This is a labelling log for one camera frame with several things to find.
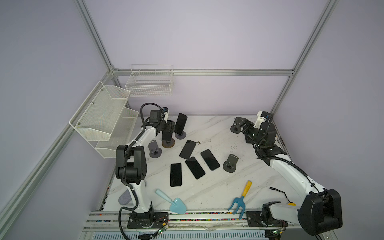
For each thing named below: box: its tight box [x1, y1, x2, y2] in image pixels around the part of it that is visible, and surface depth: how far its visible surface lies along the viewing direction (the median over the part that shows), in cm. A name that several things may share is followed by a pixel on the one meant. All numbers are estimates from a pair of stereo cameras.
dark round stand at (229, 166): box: [223, 153, 239, 173], surface depth 90 cm
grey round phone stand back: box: [174, 131, 187, 140], surface depth 110 cm
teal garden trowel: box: [155, 189, 187, 214], surface depth 80 cm
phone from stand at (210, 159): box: [200, 149, 220, 171], surface depth 98 cm
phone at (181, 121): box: [174, 113, 188, 136], surface depth 103 cm
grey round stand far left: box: [148, 139, 162, 158], surface depth 97 cm
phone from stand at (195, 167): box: [185, 156, 206, 179], surface depth 94 cm
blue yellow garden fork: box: [227, 181, 253, 220], surface depth 81 cm
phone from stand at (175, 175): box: [170, 163, 182, 187], surface depth 92 cm
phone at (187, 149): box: [179, 140, 197, 160], surface depth 103 cm
